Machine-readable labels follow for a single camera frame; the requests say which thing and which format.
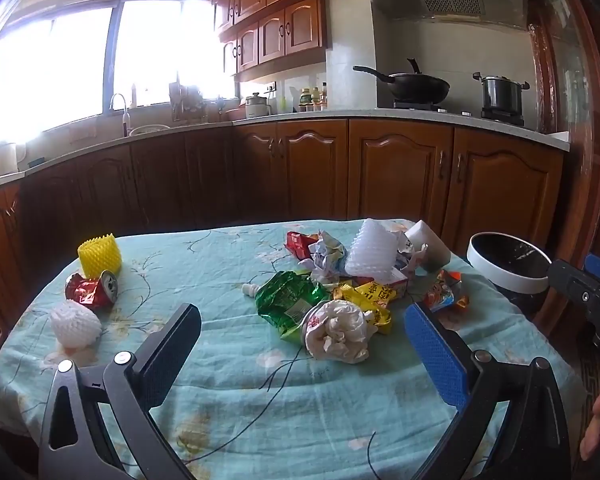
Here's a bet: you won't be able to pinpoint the black gas stove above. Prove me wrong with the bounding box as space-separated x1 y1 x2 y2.
377 100 526 128

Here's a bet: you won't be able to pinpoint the white bumpy foam sheet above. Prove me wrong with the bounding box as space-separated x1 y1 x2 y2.
345 219 398 278

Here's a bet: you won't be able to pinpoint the red white carton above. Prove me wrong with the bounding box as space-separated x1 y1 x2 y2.
347 266 410 297

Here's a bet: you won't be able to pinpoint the wooden door frame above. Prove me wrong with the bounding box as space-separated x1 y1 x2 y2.
527 0 600 331

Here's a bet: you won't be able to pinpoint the kitchen window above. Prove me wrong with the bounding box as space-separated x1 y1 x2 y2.
0 0 241 146

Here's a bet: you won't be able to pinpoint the black wok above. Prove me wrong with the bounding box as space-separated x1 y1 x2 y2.
352 58 451 103

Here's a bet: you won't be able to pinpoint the windowsill utensil rack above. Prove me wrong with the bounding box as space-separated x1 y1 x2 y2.
169 80 206 121

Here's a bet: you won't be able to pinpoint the red snack bag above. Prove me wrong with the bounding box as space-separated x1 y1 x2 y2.
285 231 321 262

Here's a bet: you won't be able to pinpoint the teal floral tablecloth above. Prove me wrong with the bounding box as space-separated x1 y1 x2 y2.
0 218 588 480

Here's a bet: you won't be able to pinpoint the wooden upper cabinets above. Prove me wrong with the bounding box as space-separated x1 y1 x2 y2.
207 0 371 83

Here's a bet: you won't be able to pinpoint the white plastic jug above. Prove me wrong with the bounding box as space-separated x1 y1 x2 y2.
0 142 20 177

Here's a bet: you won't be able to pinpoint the crushed red can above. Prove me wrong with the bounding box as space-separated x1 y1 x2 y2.
65 270 119 311

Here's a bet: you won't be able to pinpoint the wooden lower cabinets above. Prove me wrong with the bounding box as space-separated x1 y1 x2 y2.
0 119 566 361

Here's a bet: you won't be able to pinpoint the chrome kitchen faucet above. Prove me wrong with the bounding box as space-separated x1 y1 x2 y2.
110 93 131 137

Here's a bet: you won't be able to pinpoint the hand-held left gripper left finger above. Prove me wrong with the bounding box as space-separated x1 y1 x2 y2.
39 303 202 480

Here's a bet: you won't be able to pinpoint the yellow foam net sleeve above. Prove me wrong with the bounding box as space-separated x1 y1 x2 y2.
77 233 123 279

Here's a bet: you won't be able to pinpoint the crumpled colourful wrapper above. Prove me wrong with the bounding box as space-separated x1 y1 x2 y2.
307 230 353 283

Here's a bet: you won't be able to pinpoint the yellow snack wrapper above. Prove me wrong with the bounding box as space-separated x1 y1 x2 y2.
332 280 398 336

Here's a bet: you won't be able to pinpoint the white electric cooker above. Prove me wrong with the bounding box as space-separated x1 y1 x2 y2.
244 92 273 120

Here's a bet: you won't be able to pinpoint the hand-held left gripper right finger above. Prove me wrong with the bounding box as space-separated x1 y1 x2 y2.
405 302 573 480

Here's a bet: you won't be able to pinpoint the orange snack wrapper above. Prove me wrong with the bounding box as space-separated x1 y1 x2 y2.
422 270 470 313

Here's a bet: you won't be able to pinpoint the white foam fruit net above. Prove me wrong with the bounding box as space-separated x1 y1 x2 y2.
50 300 102 348

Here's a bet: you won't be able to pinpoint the wooden cabinets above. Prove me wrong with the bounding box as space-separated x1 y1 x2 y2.
0 119 566 361
207 0 371 83

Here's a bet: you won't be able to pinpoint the white paper cup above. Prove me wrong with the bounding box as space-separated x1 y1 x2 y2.
404 220 451 273

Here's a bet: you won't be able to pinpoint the green snack bag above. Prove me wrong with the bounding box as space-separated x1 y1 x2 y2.
255 270 331 343

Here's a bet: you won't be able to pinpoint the steel cooking pot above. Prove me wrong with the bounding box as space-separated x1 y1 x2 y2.
472 72 531 113

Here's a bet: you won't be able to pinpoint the white trash bin black liner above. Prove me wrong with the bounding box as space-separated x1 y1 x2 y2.
467 232 553 320

